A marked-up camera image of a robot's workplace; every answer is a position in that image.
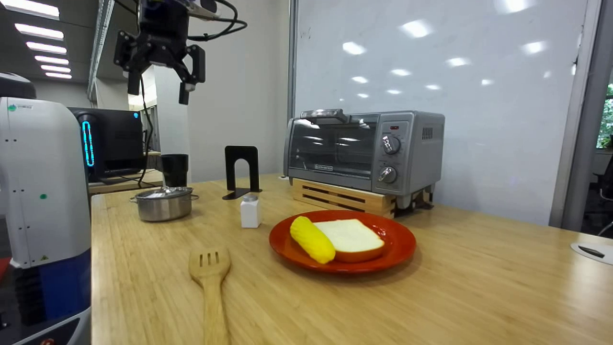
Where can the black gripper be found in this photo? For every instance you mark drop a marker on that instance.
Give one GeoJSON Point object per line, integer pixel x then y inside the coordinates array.
{"type": "Point", "coordinates": [163, 31]}

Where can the silver pot lid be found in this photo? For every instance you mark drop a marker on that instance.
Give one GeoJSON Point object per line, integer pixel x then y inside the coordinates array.
{"type": "Point", "coordinates": [165, 190]}

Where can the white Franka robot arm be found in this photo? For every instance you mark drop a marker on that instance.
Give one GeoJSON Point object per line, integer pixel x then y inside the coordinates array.
{"type": "Point", "coordinates": [40, 192]}

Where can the silver metal pot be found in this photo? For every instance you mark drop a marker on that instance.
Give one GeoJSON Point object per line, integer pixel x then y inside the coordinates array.
{"type": "Point", "coordinates": [163, 207]}

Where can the black box with blue light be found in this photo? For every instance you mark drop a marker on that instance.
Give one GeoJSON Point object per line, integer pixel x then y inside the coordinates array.
{"type": "Point", "coordinates": [115, 144]}

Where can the black tall cup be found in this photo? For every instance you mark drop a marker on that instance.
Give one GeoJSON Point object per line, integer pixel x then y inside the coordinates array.
{"type": "Point", "coordinates": [174, 169]}

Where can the black metal bookend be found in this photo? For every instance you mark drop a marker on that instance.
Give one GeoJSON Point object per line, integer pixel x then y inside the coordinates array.
{"type": "Point", "coordinates": [230, 163]}

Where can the light wooden side desk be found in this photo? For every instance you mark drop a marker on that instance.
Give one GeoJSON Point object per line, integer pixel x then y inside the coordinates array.
{"type": "Point", "coordinates": [121, 184]}

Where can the white salt shaker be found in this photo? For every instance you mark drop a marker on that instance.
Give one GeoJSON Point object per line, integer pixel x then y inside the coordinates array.
{"type": "Point", "coordinates": [249, 213]}

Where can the silver toaster oven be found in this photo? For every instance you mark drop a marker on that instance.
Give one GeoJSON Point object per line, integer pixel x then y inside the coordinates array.
{"type": "Point", "coordinates": [364, 150]}

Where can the wooden slatted stand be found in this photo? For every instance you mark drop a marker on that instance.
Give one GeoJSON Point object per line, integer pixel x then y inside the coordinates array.
{"type": "Point", "coordinates": [337, 196]}

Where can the yellow corn cob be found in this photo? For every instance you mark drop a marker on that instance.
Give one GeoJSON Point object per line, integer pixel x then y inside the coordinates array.
{"type": "Point", "coordinates": [310, 240]}

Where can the wooden slotted spatula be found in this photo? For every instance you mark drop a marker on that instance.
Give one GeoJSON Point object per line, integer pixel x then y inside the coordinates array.
{"type": "Point", "coordinates": [211, 288]}

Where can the white bread slice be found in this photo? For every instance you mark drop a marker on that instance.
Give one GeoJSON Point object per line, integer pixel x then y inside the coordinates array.
{"type": "Point", "coordinates": [351, 236]}

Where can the red round plate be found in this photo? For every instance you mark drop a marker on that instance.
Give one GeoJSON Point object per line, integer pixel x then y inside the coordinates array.
{"type": "Point", "coordinates": [395, 245]}

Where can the black office chair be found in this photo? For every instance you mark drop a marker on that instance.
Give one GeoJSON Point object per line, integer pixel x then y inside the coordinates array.
{"type": "Point", "coordinates": [600, 192]}

